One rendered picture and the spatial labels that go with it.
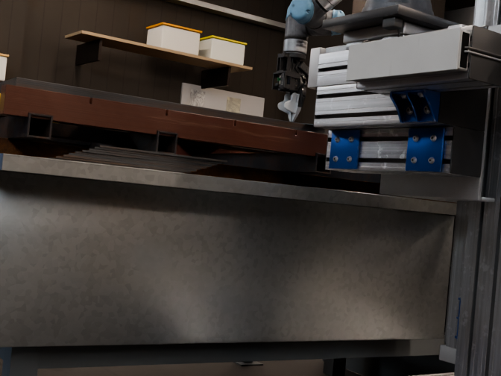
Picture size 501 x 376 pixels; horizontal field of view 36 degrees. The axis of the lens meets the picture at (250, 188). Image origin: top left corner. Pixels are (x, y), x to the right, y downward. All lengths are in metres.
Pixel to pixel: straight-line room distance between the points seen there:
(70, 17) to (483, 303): 7.57
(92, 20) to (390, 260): 7.12
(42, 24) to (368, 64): 7.38
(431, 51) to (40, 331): 0.94
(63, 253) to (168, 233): 0.24
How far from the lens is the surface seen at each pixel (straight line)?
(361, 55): 1.46
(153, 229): 1.71
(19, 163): 1.44
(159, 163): 1.61
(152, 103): 1.80
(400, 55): 1.39
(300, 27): 2.43
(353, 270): 2.02
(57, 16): 8.76
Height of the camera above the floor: 0.64
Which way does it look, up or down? 1 degrees up
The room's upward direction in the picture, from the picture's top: 5 degrees clockwise
